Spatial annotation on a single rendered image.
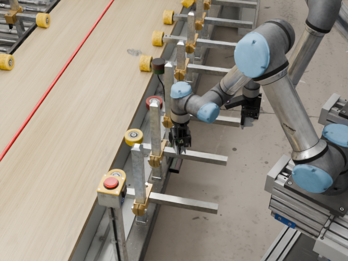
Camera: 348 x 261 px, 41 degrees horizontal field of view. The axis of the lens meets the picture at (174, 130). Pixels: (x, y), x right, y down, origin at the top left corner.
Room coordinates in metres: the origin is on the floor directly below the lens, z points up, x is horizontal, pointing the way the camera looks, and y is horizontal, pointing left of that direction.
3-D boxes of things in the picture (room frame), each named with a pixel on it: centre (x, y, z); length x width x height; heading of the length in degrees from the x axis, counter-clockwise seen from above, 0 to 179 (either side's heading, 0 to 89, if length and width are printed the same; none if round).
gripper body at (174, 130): (1.36, -0.03, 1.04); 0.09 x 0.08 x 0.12; 9
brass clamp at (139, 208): (1.19, 0.13, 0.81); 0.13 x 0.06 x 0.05; 167
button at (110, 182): (0.92, 0.19, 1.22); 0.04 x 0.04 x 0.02
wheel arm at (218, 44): (2.17, -0.15, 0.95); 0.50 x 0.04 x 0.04; 77
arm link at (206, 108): (1.31, -0.11, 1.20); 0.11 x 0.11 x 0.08; 50
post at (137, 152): (1.17, 0.13, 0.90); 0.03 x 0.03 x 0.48; 77
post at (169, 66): (1.66, 0.02, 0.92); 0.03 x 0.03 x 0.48; 77
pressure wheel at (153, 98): (1.72, 0.09, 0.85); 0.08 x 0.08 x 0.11
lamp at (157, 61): (1.67, 0.07, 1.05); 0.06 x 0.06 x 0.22; 77
